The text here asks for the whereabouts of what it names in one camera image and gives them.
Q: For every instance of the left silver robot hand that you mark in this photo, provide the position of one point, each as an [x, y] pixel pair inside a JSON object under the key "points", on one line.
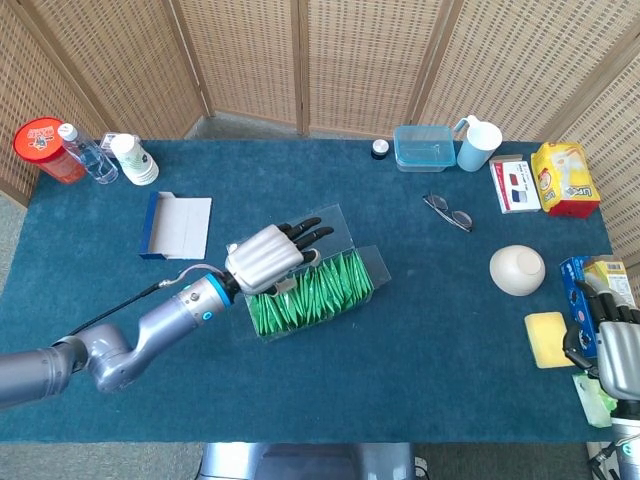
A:
{"points": [[265, 255]]}

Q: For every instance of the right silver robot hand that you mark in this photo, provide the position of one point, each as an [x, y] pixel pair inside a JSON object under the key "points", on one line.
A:
{"points": [[620, 350]]}

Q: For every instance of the clear box of green packets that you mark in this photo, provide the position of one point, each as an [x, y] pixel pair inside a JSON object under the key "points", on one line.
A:
{"points": [[372, 265]]}

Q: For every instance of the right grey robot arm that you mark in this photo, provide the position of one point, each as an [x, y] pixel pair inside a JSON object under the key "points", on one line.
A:
{"points": [[627, 450]]}

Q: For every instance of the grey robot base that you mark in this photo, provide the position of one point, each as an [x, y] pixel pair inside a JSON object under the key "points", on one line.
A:
{"points": [[310, 462]]}

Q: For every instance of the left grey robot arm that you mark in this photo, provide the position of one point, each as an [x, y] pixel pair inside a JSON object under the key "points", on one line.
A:
{"points": [[160, 322]]}

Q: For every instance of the row of green tea bags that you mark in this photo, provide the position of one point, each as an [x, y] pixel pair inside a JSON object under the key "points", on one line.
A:
{"points": [[320, 295]]}

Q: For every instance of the yellow green carton box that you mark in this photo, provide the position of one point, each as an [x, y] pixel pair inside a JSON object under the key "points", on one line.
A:
{"points": [[617, 280]]}

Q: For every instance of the yellow snack bag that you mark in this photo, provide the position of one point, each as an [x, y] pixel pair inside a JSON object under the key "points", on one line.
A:
{"points": [[565, 175]]}

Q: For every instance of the white red blue box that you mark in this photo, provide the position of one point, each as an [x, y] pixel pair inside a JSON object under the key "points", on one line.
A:
{"points": [[515, 187]]}

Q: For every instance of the blue snack pack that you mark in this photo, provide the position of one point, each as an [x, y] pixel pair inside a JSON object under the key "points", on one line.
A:
{"points": [[572, 300]]}

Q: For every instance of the yellow sponge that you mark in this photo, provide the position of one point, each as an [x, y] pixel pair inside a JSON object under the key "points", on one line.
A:
{"points": [[547, 340]]}

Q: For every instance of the blue white cardboard tray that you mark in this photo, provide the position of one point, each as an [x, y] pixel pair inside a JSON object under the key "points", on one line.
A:
{"points": [[187, 230]]}

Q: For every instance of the beige upturned bowl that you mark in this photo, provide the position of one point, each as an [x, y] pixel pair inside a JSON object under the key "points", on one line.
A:
{"points": [[515, 272]]}

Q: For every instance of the small black jar silver lid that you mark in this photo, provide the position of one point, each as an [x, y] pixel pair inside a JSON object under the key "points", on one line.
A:
{"points": [[380, 148]]}

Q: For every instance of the stack of white paper cups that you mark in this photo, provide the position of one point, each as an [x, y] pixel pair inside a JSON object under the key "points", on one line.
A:
{"points": [[135, 162]]}

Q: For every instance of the blue carpet table cover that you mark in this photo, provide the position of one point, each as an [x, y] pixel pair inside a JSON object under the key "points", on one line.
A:
{"points": [[400, 375]]}

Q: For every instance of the clear container blue lid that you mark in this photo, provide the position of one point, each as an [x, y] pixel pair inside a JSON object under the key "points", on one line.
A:
{"points": [[425, 147]]}

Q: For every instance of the small printed card pack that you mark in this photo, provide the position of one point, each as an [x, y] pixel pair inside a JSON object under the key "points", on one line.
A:
{"points": [[107, 142]]}

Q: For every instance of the clear plastic water bottle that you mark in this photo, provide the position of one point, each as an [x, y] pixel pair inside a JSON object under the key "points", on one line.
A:
{"points": [[95, 160]]}

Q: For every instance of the black rimmed eyeglasses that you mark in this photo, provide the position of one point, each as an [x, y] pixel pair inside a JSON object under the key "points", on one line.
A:
{"points": [[460, 217]]}

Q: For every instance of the woven rattan folding screen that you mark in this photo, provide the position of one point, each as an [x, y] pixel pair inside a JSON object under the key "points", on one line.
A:
{"points": [[370, 60]]}

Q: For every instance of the light blue plastic pitcher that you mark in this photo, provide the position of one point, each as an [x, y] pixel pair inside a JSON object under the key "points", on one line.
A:
{"points": [[475, 150]]}

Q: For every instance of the red lidded plastic jar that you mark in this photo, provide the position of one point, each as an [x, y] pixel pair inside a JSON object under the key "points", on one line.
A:
{"points": [[37, 142]]}

